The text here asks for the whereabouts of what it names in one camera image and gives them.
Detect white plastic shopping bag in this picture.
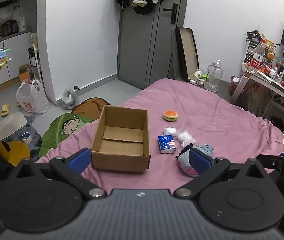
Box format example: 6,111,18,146
15,79,50,115

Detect brown bear rug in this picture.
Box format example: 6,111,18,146
71,98,113,114

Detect grey plastic bag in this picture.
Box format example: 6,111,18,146
61,87,80,110

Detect small drawer organizer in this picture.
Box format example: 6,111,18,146
244,40,260,64

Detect small floor cardboard box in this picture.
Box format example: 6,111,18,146
18,64,34,84

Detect black framed board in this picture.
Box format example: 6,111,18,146
174,27,200,82

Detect burger squishy toy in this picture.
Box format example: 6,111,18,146
163,110,179,122

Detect green leaf cartoon rug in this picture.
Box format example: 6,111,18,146
39,112,100,159

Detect tape roll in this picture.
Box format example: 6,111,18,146
21,131,32,144

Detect white wire rack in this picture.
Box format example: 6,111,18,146
31,44,45,91

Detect yellow stand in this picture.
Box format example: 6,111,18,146
0,102,31,167

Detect white desk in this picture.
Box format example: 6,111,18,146
231,61,284,132

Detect blue plush toy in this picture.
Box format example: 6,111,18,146
177,144,215,178

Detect yellow slipper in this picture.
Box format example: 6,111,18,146
1,103,11,117

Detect white cabinet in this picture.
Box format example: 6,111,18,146
0,31,32,93

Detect clear plastic bag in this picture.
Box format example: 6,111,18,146
177,130,197,147

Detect grey door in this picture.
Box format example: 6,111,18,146
117,0,190,90

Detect kitchen counter appliances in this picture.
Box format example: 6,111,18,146
0,17,27,37

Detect white and green cup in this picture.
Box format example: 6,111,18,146
190,69,204,82

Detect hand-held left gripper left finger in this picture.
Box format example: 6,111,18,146
14,148,107,200

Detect clear water jug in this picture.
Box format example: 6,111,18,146
204,59,224,92

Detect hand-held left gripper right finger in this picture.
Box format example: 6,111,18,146
173,147,270,200

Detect stack of books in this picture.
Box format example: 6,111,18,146
0,48,12,63

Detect red label water bottle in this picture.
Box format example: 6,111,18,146
250,39,267,73

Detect black lace cloth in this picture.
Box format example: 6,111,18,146
175,143,194,159

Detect white floor mat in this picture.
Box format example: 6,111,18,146
0,112,28,141

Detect black spray bottle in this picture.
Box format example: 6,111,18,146
28,48,38,68

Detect black tools on organizer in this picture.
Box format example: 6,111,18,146
245,29,262,42

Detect blue tissue packet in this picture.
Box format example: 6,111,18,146
157,135,177,154

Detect pink bed sheet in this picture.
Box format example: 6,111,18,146
36,78,284,198

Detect grey blue fluffy rug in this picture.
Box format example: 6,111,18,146
12,124,43,161

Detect black door handle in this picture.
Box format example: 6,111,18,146
162,3,178,24

